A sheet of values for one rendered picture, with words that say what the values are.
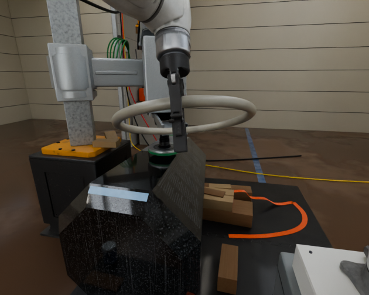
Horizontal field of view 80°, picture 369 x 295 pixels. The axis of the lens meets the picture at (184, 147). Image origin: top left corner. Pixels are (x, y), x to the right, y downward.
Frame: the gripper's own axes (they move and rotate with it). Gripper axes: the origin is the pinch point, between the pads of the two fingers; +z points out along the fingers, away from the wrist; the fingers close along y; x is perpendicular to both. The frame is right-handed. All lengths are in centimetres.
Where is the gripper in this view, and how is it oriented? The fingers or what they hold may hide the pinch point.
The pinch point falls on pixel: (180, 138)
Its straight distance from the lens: 53.9
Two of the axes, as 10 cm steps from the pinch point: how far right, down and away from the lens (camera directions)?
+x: -9.9, 0.8, 0.7
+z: 0.8, 9.9, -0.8
